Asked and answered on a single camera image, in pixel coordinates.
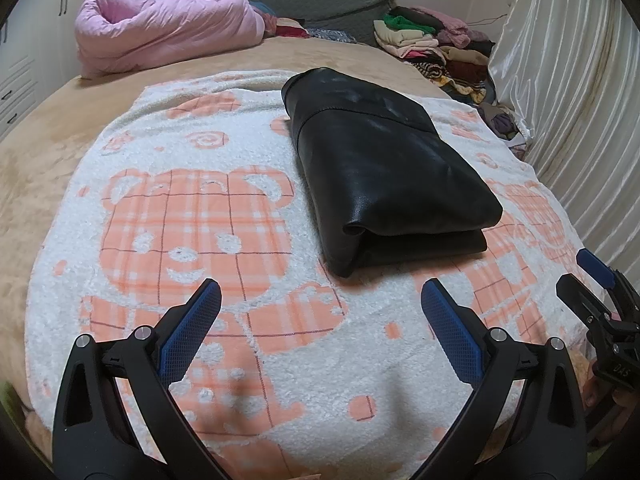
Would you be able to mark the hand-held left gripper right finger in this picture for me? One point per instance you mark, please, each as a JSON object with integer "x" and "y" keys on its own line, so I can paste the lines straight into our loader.
{"x": 452, "y": 327}

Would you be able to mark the white satin curtain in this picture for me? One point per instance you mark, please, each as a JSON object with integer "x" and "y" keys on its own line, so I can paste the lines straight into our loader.
{"x": 570, "y": 85}

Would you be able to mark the purple cloth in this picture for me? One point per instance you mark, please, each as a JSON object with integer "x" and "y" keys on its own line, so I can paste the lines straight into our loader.
{"x": 500, "y": 122}

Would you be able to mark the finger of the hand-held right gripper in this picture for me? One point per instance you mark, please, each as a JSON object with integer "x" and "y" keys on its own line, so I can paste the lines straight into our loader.
{"x": 580, "y": 297}
{"x": 595, "y": 262}

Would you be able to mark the white wardrobe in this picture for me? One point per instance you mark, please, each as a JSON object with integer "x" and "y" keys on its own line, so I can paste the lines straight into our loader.
{"x": 30, "y": 45}

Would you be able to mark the tan plush bed sheet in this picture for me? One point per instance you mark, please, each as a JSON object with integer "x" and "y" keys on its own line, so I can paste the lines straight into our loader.
{"x": 60, "y": 125}

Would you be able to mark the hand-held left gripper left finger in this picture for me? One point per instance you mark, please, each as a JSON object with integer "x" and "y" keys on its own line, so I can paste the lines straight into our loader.
{"x": 187, "y": 327}

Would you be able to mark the blue-grey patterned cloth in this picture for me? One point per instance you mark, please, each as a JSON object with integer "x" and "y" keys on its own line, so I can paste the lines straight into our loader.
{"x": 330, "y": 35}

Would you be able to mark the white and orange bear blanket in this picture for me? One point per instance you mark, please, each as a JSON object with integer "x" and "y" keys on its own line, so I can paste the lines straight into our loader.
{"x": 200, "y": 240}

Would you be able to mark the person's right hand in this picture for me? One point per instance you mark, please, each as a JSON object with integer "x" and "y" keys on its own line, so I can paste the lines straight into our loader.
{"x": 625, "y": 407}

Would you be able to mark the red and teal cloth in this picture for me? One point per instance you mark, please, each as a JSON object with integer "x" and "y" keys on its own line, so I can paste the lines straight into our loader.
{"x": 280, "y": 22}

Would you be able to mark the pile of folded clothes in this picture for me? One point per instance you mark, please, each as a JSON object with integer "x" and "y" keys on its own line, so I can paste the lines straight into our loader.
{"x": 430, "y": 45}

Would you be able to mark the pink quilt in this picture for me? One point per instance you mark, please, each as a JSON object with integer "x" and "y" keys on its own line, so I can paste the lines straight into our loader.
{"x": 165, "y": 30}

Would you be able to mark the black leather jacket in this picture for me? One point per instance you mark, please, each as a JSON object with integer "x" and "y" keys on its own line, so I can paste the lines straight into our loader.
{"x": 385, "y": 170}

